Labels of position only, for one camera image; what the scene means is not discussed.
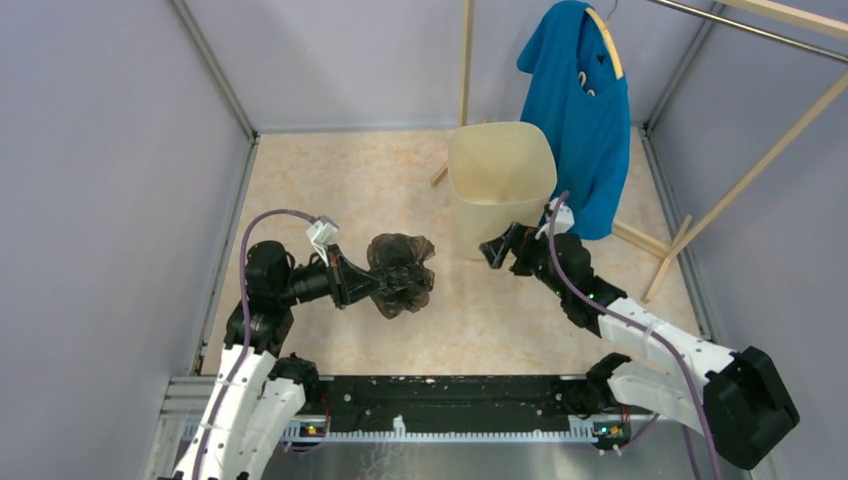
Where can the blue t-shirt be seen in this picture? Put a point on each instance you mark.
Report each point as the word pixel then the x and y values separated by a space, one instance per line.
pixel 578 97

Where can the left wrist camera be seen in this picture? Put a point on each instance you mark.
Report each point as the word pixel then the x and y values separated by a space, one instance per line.
pixel 321 233

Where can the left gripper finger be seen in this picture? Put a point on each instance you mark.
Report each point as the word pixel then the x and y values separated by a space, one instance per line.
pixel 356 279
pixel 353 295

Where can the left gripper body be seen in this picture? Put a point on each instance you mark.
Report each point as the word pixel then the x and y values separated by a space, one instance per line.
pixel 334 277

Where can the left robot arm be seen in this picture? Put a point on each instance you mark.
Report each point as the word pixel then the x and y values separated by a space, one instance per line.
pixel 257 392

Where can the cream plastic trash bin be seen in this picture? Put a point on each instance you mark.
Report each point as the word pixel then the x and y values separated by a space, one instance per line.
pixel 499 173

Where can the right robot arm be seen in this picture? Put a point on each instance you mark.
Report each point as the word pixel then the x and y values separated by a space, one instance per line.
pixel 735 399

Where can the dark translucent trash bag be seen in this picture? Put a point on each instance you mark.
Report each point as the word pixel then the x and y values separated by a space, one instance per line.
pixel 398 261

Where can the white comb cable tray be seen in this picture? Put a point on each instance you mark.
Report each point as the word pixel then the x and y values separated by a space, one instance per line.
pixel 580 431

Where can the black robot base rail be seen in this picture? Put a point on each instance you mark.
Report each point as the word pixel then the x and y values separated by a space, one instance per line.
pixel 478 404

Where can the wooden clothes hanger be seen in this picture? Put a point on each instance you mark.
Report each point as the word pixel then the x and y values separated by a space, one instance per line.
pixel 609 40

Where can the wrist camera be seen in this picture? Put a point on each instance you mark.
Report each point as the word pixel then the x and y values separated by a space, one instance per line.
pixel 555 220
pixel 321 233

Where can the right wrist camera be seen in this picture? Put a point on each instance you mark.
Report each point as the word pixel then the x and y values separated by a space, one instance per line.
pixel 555 220

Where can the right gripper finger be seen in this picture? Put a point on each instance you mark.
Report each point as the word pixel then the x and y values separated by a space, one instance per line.
pixel 496 255
pixel 505 239

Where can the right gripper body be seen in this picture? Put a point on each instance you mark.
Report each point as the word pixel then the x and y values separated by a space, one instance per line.
pixel 532 255

